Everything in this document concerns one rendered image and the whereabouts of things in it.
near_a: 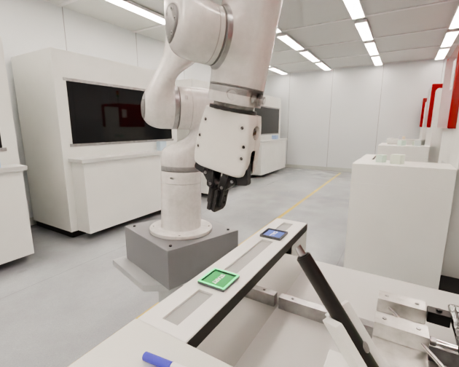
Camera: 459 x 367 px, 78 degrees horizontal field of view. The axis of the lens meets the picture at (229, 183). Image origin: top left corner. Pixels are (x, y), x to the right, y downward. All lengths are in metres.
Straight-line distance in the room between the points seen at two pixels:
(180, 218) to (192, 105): 0.32
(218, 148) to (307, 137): 8.27
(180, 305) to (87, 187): 2.96
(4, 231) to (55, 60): 1.69
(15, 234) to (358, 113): 7.61
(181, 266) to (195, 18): 0.59
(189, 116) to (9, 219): 2.49
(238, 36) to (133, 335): 0.42
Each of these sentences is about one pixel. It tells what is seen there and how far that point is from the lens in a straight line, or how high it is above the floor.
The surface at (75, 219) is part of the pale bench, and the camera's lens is 3.65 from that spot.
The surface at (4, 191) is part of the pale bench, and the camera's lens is 3.06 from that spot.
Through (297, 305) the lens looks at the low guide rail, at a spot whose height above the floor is 0.84.
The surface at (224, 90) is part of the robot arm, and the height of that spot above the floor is 1.29.
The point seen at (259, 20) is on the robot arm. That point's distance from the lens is 0.43.
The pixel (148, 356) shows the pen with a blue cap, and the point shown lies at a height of 0.97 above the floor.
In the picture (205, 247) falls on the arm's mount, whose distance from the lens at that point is 0.83.
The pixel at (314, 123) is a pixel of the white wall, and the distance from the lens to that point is 8.65.
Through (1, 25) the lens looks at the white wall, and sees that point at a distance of 4.42.
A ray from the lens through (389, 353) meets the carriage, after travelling 0.59.
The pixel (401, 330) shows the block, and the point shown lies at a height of 0.91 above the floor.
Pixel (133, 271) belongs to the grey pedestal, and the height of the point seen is 0.82.
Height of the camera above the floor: 1.24
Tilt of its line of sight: 11 degrees down
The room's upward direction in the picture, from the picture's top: straight up
